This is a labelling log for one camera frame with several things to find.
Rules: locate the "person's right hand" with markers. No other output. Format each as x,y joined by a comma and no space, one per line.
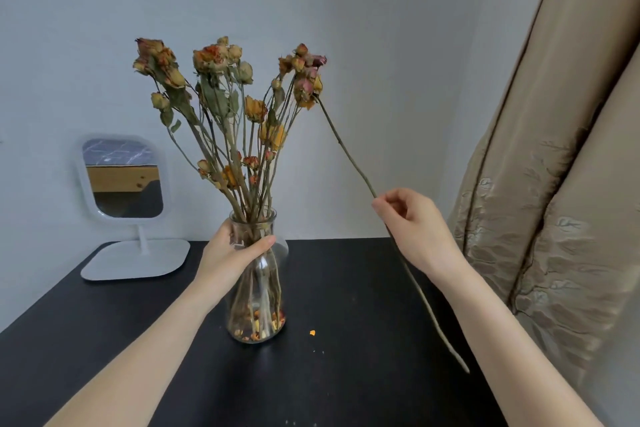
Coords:
420,231

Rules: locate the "person's left hand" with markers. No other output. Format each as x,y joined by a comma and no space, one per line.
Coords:
225,261

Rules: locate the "clear glass vase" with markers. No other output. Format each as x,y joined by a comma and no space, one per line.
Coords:
272,281

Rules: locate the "round yellow dried flower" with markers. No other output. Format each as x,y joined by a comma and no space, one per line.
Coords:
230,176

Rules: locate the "short cluster buds dried flower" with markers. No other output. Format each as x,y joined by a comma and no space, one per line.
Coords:
203,166

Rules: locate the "tiny-bud thin dried flower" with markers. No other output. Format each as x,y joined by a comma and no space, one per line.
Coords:
269,155

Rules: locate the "thin dark stem dried flower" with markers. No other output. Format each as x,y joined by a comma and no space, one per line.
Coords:
458,356

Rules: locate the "person's left forearm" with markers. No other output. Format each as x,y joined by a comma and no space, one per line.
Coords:
135,366

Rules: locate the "person's right forearm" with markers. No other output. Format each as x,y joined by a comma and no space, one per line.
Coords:
515,351

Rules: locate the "pile of dried orange petals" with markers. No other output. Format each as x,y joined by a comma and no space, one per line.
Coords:
255,326

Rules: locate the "white standing mirror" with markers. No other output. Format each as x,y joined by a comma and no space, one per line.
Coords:
140,261

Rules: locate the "beige embroidered curtain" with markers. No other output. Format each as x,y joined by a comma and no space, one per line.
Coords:
550,191

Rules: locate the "black table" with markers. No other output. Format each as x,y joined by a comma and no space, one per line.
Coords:
350,366

